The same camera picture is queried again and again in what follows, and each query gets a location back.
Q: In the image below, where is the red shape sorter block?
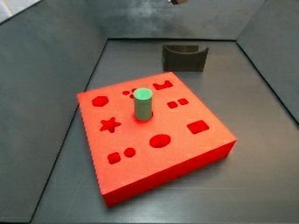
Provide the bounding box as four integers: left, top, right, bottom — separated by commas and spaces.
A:
77, 73, 236, 207

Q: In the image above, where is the green cylinder peg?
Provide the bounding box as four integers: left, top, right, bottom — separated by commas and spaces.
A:
133, 87, 153, 121

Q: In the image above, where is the black curved holder stand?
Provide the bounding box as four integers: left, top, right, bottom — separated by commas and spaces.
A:
162, 45, 209, 72

